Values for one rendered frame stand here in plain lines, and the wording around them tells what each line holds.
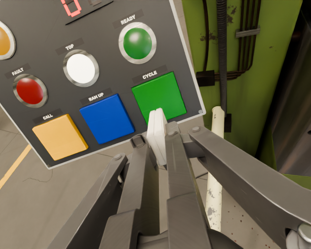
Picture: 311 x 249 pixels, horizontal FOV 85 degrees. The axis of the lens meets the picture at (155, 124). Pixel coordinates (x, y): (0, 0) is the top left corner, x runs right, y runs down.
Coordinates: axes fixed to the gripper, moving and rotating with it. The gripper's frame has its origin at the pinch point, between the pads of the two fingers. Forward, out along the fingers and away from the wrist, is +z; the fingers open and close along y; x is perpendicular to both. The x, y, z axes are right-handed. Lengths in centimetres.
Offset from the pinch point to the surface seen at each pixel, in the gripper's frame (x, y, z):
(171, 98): -0.2, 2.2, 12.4
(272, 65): -8, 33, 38
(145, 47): 8.6, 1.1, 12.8
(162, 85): 2.5, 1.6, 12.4
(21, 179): -51, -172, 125
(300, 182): -55, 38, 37
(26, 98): 8.9, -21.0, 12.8
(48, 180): -57, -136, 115
